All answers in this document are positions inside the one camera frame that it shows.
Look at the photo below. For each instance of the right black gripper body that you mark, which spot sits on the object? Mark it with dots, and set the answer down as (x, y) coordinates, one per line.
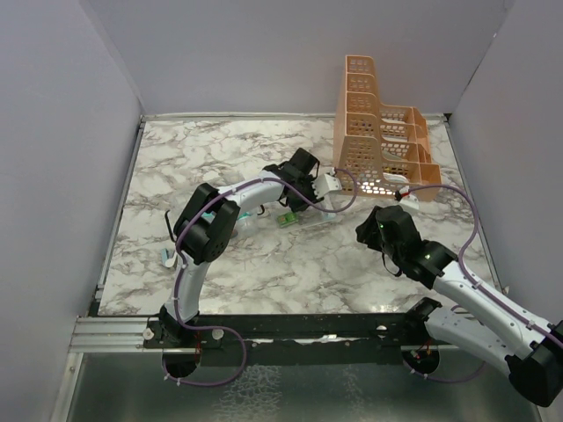
(372, 236)

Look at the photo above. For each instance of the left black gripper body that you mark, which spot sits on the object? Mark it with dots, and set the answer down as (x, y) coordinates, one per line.
(305, 185)

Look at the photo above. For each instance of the small green box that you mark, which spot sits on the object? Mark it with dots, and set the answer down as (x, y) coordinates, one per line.
(286, 220)

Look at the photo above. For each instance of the white green-label bottle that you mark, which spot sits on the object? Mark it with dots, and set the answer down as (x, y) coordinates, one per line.
(246, 216)

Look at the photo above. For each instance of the clear first aid box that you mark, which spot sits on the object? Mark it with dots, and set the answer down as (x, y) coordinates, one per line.
(246, 228)

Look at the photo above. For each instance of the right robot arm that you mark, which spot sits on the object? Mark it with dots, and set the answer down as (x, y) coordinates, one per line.
(523, 346)

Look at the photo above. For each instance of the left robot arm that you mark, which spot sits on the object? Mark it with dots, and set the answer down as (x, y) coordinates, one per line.
(205, 226)

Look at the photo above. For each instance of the orange plastic file rack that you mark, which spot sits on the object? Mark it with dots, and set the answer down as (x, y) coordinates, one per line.
(385, 147)

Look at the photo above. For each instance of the small white clip piece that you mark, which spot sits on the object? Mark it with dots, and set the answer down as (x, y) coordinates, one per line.
(169, 258)

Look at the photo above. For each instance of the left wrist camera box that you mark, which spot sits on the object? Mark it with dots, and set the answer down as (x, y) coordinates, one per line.
(326, 183)

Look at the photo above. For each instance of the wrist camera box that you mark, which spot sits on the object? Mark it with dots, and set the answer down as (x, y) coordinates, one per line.
(326, 183)
(408, 201)

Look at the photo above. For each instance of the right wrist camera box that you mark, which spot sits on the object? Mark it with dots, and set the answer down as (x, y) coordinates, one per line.
(408, 201)

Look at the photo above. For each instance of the black front frame bar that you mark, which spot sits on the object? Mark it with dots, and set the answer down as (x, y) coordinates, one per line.
(292, 339)

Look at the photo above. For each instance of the black box handle left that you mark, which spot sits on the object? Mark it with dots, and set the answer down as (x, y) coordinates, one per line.
(169, 226)

